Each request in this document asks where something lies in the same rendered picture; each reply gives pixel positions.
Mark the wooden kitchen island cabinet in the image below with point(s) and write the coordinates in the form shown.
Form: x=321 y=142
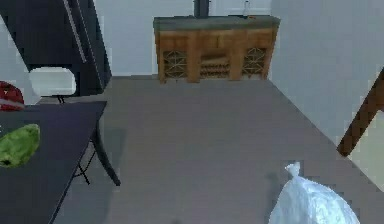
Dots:
x=215 y=50

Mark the dark grey appliance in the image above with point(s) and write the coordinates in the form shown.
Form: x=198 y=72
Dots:
x=201 y=8

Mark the clear glass bottle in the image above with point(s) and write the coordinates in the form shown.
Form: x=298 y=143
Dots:
x=246 y=8

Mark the white chair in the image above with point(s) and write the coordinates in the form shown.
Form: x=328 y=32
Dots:
x=51 y=81

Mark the black table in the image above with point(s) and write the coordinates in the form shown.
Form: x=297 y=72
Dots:
x=50 y=143

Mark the white tied garbage bag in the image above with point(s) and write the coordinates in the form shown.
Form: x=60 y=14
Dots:
x=310 y=203

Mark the black fridge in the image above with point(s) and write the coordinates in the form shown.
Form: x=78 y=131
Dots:
x=46 y=33

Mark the green lettuce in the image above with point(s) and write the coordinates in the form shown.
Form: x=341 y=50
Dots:
x=18 y=146

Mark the red round object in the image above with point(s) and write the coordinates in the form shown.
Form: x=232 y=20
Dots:
x=10 y=96

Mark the brown wooden door frame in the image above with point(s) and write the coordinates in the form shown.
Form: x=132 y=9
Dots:
x=363 y=115

